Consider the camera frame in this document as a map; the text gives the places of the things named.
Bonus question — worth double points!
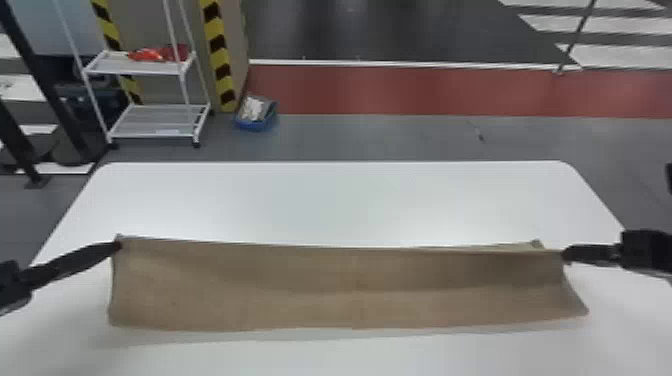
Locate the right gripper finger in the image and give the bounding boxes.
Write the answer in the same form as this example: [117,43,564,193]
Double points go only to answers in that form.
[561,243,624,267]

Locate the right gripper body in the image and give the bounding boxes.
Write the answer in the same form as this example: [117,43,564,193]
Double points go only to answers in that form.
[619,228,672,280]

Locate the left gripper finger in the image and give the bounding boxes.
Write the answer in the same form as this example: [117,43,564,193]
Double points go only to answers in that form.
[20,239,124,294]

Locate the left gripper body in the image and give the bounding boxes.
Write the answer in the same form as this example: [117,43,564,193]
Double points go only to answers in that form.
[0,259,34,317]

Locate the beige towel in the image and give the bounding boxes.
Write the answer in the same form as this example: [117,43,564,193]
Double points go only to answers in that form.
[107,233,590,332]

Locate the red snack packet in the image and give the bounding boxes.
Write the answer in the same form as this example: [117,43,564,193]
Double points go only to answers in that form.
[127,43,191,64]

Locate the blue basket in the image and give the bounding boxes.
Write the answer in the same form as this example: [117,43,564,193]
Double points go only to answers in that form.
[233,94,280,132]

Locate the white wire rack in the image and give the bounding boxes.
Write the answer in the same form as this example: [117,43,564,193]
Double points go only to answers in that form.
[52,0,213,149]

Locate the yellow black striped post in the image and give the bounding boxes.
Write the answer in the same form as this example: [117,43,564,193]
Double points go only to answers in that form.
[198,0,239,113]
[90,0,145,106]

